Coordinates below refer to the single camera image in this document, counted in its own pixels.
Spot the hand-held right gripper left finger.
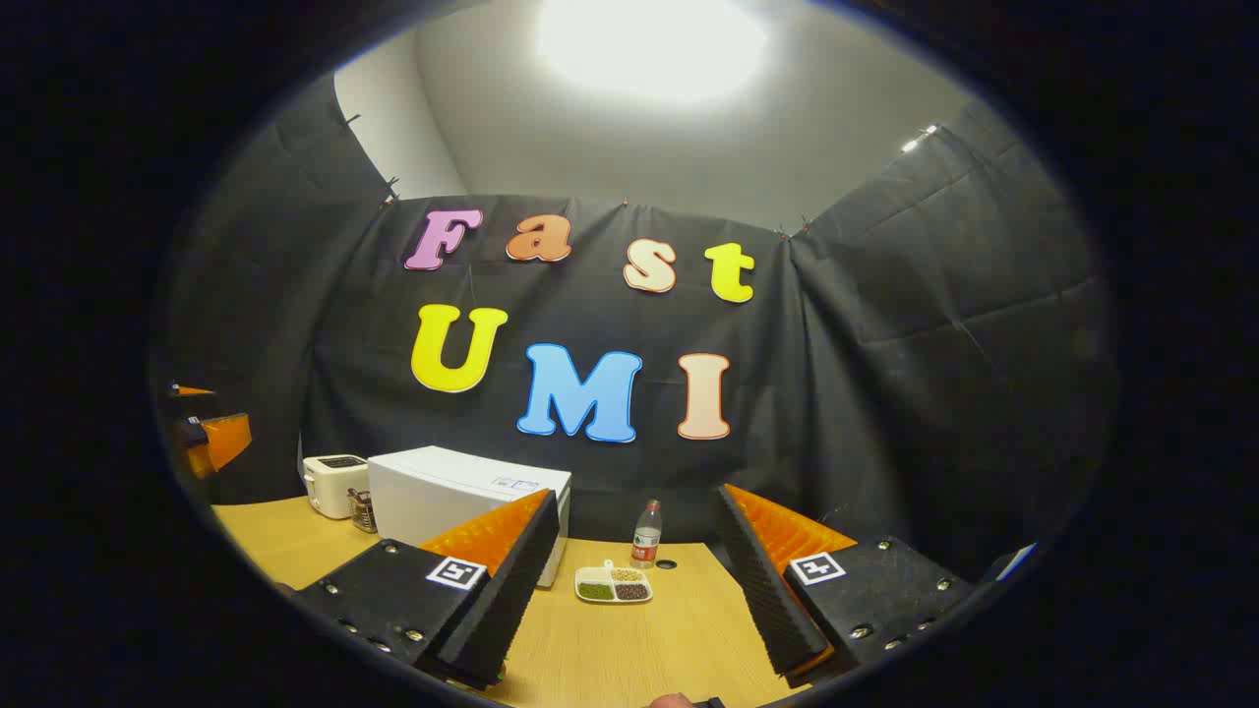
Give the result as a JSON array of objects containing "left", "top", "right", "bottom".
[{"left": 290, "top": 489, "right": 562, "bottom": 691}]

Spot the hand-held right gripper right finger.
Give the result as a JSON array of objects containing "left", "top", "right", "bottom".
[{"left": 715, "top": 482, "right": 985, "bottom": 689}]

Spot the white microwave oven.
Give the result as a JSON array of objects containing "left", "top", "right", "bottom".
[{"left": 367, "top": 445, "right": 572, "bottom": 589}]

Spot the white divided dish of beans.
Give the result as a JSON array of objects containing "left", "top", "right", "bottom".
[{"left": 574, "top": 560, "right": 654, "bottom": 605}]

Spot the white toaster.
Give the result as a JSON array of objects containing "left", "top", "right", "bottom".
[{"left": 302, "top": 454, "right": 371, "bottom": 520}]

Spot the clear red-label water bottle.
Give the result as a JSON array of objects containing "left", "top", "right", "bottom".
[{"left": 631, "top": 500, "right": 664, "bottom": 570}]

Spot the black backdrop cloth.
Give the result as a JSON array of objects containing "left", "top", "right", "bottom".
[{"left": 157, "top": 74, "right": 1117, "bottom": 581}]

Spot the large ceiling light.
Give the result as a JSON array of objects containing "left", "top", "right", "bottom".
[{"left": 536, "top": 0, "right": 768, "bottom": 104}]

